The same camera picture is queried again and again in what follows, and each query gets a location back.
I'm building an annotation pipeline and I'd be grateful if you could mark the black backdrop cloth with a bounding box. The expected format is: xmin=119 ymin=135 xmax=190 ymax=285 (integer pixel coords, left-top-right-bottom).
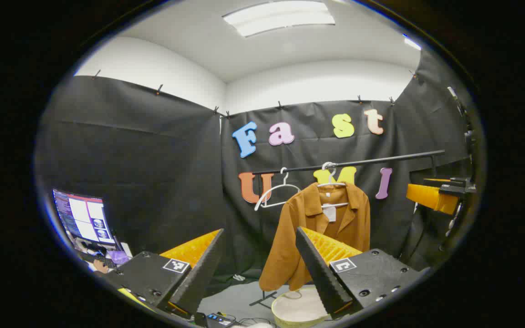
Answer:
xmin=35 ymin=48 xmax=477 ymax=297

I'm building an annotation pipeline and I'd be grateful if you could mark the black electronic box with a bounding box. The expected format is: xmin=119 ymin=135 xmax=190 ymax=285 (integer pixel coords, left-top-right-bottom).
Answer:
xmin=194 ymin=312 xmax=238 ymax=328

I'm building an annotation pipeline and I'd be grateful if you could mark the black keyboard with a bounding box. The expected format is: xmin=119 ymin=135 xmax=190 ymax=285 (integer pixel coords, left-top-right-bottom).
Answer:
xmin=77 ymin=250 xmax=118 ymax=269

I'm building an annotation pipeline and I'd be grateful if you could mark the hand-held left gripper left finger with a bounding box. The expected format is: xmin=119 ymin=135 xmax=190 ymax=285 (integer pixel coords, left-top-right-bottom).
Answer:
xmin=101 ymin=229 xmax=225 ymax=319

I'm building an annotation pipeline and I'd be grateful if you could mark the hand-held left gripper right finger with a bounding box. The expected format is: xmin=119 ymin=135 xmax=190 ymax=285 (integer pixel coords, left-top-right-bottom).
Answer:
xmin=295 ymin=226 xmax=427 ymax=320

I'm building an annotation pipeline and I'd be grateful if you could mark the black clothes rack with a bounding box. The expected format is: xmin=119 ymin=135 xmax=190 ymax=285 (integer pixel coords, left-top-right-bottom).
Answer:
xmin=249 ymin=149 xmax=446 ymax=308

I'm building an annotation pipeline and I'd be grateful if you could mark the white coiled cable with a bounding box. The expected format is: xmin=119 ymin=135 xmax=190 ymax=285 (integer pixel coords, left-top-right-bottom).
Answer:
xmin=439 ymin=200 xmax=464 ymax=251

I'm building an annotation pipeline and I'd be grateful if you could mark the white laundry hamper yellow rim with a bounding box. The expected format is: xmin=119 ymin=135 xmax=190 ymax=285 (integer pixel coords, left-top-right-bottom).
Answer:
xmin=271 ymin=285 xmax=336 ymax=328

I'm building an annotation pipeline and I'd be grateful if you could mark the white plastic hanger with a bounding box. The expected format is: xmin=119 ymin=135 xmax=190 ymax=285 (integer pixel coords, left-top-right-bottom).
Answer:
xmin=316 ymin=162 xmax=350 ymax=209
xmin=254 ymin=167 xmax=302 ymax=211

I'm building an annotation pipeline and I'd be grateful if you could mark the brown shirt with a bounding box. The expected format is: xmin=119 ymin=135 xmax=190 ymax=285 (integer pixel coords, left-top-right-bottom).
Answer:
xmin=259 ymin=182 xmax=371 ymax=292

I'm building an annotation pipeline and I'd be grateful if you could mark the computer monitor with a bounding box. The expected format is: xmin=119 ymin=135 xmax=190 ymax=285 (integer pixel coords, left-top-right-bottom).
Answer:
xmin=52 ymin=188 xmax=124 ymax=253

